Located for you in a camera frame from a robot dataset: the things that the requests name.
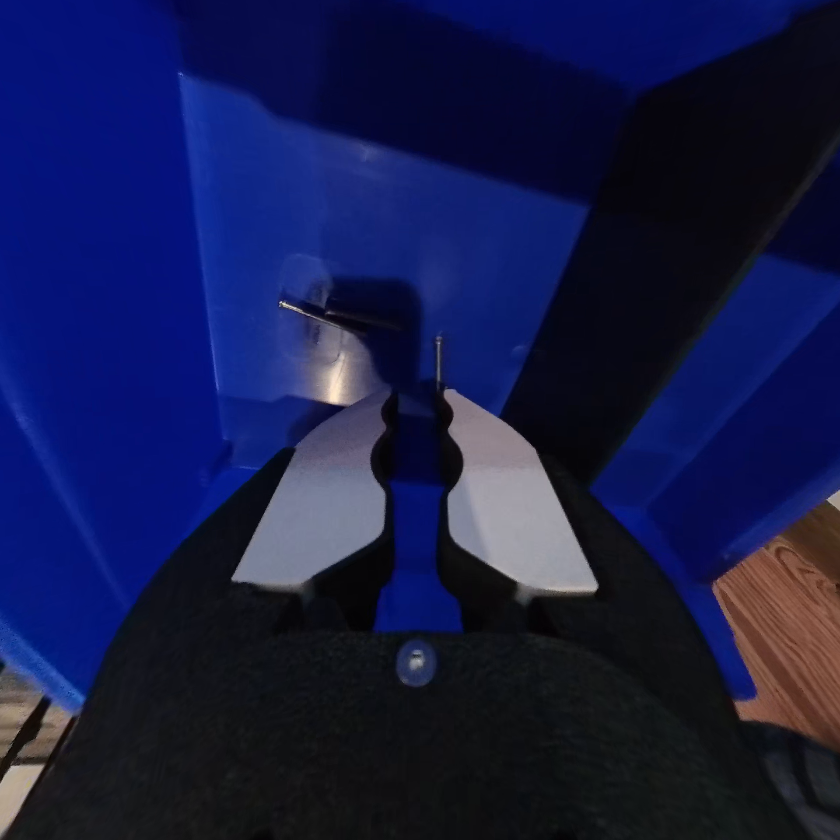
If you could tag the blue plastic bin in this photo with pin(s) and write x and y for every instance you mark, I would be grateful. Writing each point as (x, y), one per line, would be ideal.
(98, 328)

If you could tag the loose screws in bin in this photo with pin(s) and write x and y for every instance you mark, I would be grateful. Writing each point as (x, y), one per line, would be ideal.
(328, 317)

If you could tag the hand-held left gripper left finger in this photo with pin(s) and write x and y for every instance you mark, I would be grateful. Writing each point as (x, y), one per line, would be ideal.
(315, 499)

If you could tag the small metal bolt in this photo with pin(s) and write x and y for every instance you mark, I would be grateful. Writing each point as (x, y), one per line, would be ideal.
(438, 367)

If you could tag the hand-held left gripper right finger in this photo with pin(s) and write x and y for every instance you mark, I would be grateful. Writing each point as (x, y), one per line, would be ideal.
(518, 512)

